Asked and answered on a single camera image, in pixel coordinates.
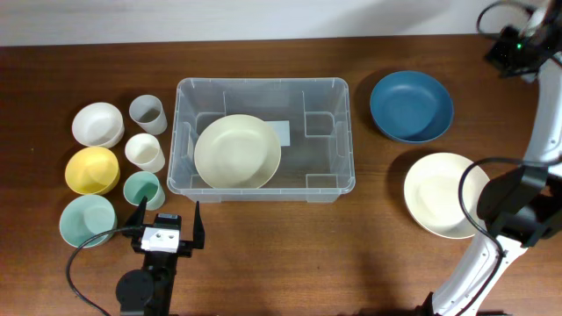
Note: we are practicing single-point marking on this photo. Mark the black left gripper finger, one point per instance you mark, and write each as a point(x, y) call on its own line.
point(198, 232)
point(135, 223)

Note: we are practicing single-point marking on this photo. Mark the beige bowl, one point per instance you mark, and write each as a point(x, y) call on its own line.
point(237, 152)

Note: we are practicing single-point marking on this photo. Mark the dark blue bowl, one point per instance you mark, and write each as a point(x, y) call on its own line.
point(411, 107)

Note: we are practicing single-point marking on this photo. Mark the cream white bowl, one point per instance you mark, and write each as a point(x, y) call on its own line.
point(431, 195)

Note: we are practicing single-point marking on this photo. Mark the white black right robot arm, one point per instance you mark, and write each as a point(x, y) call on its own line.
point(518, 209)

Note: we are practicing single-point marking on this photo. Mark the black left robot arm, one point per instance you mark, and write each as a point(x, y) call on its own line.
point(148, 290)

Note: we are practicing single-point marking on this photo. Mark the clear plastic storage container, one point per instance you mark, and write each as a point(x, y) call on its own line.
point(318, 166)

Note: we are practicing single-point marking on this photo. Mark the mint green plastic cup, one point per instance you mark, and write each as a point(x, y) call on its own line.
point(141, 185)

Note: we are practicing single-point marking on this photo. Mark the small mint green bowl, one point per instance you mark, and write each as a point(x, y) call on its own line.
point(85, 217)

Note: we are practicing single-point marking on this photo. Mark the small yellow bowl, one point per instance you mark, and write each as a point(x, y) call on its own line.
point(92, 171)

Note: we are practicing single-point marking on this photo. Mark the cream plastic cup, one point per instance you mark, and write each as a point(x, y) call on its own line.
point(144, 151)

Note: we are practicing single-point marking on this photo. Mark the small white bowl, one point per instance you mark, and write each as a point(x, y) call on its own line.
point(98, 125)

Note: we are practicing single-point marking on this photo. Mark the grey plastic cup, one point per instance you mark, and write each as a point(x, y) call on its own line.
point(147, 112)

